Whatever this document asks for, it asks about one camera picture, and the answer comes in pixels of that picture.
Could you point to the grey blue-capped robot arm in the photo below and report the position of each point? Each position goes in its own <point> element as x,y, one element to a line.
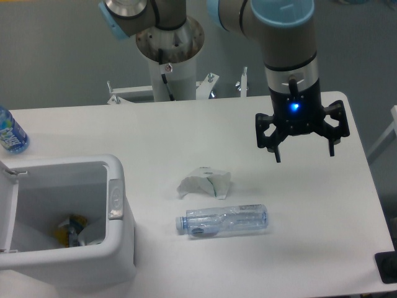
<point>284,31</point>

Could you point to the crushed clear plastic bottle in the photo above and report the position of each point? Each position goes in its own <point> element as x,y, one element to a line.
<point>210,222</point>

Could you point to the white paper trash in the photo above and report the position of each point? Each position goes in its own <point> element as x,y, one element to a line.
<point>214,182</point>

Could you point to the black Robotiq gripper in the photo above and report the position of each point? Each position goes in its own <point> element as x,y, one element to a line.
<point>294,115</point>

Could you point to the black clamp at table edge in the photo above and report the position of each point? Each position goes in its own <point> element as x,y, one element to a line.
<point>386,264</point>

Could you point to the white frame at right edge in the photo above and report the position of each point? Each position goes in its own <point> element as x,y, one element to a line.
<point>384,140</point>

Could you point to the white pedestal base frame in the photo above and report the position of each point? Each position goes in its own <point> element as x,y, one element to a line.
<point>166,90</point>

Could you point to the white plastic trash can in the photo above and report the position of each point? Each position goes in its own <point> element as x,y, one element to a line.
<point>38,195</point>

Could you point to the yellow trash in can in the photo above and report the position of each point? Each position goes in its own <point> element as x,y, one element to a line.
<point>68,231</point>

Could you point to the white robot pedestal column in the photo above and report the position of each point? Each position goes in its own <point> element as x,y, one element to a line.
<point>172,51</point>

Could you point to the blue labelled water bottle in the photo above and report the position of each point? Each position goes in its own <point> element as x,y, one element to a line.
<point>13,137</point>

